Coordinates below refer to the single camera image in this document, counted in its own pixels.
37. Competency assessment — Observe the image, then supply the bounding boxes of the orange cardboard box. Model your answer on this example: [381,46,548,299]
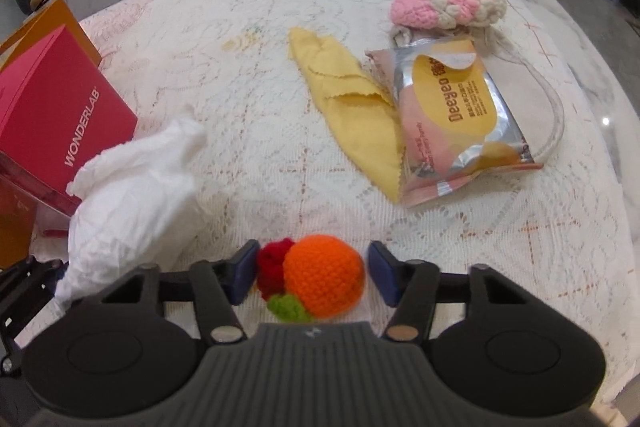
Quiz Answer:
[0,0,103,270]

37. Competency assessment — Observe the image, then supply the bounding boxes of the yellow cloth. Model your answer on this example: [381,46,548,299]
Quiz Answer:
[288,27,405,202]

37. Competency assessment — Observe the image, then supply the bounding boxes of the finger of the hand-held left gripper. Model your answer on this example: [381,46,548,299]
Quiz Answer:
[0,257,66,325]

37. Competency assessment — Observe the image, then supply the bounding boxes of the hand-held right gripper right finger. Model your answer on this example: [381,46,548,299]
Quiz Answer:
[367,241,526,344]

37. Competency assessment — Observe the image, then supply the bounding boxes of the orange crochet fruit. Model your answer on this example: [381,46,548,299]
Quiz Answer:
[255,234,366,323]

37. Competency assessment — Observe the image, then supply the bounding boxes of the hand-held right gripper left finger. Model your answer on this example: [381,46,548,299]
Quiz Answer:
[102,239,262,348]

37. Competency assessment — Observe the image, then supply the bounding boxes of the yellow and silver wipes packet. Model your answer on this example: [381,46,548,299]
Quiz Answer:
[365,38,544,208]

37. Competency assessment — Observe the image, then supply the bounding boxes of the pink and white knitted item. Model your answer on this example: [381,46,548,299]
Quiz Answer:
[391,0,507,30]

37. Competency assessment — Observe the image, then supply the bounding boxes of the white tissue sheet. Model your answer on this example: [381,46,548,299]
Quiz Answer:
[54,104,211,308]

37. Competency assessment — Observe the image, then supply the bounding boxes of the white lace tablecloth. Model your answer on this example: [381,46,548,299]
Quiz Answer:
[30,0,640,358]

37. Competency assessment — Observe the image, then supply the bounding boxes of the red dispenser box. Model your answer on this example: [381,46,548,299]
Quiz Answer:
[0,24,138,220]

